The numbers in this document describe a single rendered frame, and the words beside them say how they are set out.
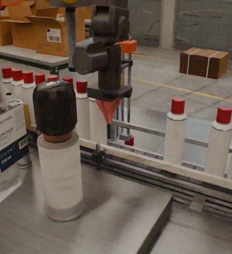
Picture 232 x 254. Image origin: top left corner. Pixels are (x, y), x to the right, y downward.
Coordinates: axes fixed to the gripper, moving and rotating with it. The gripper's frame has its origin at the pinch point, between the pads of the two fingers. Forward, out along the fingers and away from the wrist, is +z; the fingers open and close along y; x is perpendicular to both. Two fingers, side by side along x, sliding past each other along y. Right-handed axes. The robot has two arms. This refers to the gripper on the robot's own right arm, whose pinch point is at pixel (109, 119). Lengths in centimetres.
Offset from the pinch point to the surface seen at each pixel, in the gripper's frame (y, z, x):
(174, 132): 16.9, 0.8, 3.7
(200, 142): 22.3, 5.3, 10.2
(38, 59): -133, 23, 113
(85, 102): -11.2, -1.1, 5.0
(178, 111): 17.1, -4.4, 4.7
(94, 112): -7.5, 1.1, 4.2
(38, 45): -149, 16, 131
